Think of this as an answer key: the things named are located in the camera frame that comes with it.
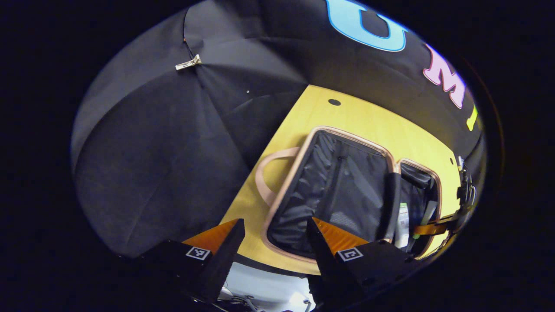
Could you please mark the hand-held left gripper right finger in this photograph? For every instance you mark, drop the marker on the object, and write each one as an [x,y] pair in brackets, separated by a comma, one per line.
[323,264]

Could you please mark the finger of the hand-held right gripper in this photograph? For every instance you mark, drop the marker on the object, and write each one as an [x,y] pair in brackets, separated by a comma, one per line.
[433,228]

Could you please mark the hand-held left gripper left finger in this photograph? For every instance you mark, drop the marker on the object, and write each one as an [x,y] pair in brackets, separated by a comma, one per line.
[225,260]

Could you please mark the white tube with green cap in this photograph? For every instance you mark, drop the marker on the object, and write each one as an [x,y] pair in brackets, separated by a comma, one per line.
[428,214]

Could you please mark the white bottle with green cap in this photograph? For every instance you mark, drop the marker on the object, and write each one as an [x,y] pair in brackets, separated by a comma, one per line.
[402,225]

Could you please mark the pink-trimmed suitcase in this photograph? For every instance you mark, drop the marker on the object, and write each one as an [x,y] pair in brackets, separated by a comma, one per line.
[338,186]

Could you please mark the black backdrop cloth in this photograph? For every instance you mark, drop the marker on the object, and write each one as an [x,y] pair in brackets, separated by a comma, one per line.
[164,151]

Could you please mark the pale cloth clip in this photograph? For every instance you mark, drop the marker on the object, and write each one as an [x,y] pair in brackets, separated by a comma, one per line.
[188,63]

